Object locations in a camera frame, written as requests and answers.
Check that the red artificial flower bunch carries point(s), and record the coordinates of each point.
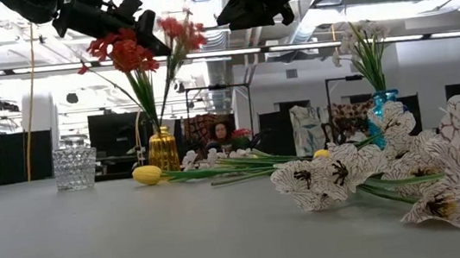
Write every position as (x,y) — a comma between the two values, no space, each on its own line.
(128,54)
(184,34)

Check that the round black ceiling lamp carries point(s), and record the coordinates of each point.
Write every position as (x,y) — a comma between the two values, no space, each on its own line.
(72,98)

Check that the red brown patterned cloth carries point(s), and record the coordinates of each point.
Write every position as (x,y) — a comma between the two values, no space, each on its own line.
(199,126)

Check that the amber glass vase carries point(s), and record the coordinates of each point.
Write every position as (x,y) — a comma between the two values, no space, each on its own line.
(163,154)

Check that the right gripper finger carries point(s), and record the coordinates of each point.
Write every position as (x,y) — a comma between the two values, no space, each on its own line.
(234,17)

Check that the clear textured glass vase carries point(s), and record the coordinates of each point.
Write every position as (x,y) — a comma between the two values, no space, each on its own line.
(74,168)

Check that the white teal patterned cloth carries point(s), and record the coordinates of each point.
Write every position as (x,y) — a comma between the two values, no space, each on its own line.
(310,130)

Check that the long ceiling light bar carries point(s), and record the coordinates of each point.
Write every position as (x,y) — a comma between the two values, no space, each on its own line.
(247,50)

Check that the black metal table frame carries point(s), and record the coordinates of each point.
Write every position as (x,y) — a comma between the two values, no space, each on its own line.
(114,176)

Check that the black monitor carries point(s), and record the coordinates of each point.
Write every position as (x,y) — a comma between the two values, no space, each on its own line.
(113,133)

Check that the silver ceiling air duct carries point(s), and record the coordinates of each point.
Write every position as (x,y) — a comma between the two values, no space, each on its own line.
(217,74)

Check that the colourful flower bouquet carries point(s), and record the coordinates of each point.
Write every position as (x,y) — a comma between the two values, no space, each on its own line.
(243,134)

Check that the teal glass vase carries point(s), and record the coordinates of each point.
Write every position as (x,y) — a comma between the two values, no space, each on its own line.
(378,131)

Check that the black partition panel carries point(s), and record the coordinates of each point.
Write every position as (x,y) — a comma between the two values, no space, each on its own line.
(12,158)

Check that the brown floral cloth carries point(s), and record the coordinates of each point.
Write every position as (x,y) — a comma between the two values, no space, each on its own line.
(348,117)

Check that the person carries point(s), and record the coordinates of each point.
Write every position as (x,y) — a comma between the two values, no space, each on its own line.
(221,132)

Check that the dark door panel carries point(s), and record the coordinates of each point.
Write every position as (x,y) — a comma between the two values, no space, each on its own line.
(276,136)

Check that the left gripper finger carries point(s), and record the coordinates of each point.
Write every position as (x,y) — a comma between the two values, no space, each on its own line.
(152,33)

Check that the black metal stand frame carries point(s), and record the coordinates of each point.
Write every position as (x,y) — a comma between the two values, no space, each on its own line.
(352,77)
(216,87)

